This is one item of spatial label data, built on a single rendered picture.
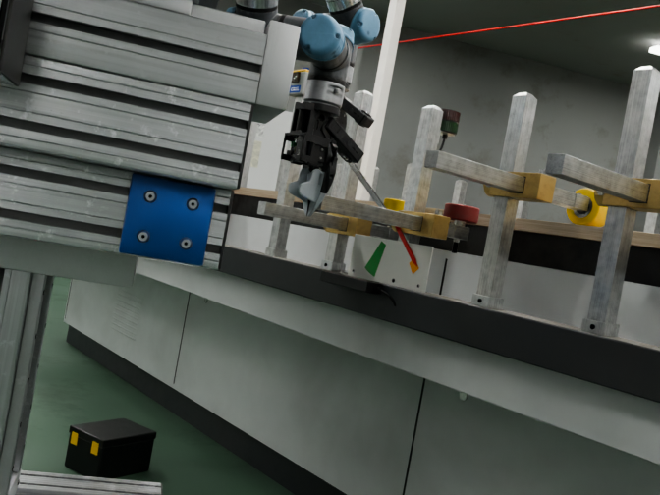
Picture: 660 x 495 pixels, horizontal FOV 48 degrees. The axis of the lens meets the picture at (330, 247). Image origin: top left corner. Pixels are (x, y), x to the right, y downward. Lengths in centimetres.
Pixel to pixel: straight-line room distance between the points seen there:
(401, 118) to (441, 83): 65
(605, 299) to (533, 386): 22
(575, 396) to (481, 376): 21
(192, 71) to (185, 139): 7
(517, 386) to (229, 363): 136
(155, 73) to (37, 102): 12
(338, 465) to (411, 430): 30
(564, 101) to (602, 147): 79
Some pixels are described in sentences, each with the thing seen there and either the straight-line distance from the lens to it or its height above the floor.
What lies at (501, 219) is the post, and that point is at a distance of 149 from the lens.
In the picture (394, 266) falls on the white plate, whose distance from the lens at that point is 166.
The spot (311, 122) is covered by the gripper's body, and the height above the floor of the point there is 99.
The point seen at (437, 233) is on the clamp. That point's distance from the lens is 160.
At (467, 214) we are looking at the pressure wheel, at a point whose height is 89.
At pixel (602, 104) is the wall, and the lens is 1006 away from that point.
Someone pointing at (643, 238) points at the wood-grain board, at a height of 89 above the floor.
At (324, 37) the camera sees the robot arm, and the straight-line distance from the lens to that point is 131.
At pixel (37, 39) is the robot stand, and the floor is 92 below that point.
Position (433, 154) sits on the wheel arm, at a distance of 129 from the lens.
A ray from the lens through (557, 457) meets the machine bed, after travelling 165.
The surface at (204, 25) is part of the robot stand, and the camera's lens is 79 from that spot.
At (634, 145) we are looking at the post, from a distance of 136.
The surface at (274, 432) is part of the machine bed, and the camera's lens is 237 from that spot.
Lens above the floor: 78
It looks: 1 degrees down
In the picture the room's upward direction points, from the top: 10 degrees clockwise
